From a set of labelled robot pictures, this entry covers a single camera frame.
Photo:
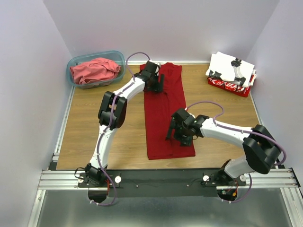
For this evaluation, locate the folded white printed t shirt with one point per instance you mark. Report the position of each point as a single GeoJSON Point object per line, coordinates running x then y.
{"type": "Point", "coordinates": [230, 69]}

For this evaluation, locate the teal plastic bin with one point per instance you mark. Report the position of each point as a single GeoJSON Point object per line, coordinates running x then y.
{"type": "Point", "coordinates": [112, 55]}

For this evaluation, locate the pink t shirt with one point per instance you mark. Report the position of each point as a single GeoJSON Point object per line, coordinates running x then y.
{"type": "Point", "coordinates": [95, 70]}

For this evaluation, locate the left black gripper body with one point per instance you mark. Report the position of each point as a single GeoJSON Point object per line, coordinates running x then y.
{"type": "Point", "coordinates": [154, 85]}

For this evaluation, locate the dark red t shirt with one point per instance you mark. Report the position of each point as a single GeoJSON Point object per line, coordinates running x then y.
{"type": "Point", "coordinates": [158, 109]}

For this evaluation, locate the folded red printed t shirt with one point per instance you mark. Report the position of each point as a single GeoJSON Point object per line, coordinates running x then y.
{"type": "Point", "coordinates": [230, 87]}

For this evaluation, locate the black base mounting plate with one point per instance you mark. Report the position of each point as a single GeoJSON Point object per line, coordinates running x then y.
{"type": "Point", "coordinates": [207, 182]}

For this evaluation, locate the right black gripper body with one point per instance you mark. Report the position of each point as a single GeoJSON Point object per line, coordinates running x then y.
{"type": "Point", "coordinates": [180, 134]}

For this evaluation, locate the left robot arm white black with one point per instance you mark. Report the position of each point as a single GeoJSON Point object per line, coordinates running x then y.
{"type": "Point", "coordinates": [111, 117]}

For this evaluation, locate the aluminium extrusion frame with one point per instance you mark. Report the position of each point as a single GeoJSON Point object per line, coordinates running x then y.
{"type": "Point", "coordinates": [272, 200]}

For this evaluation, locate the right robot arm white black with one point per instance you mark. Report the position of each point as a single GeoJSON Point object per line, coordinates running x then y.
{"type": "Point", "coordinates": [260, 149]}

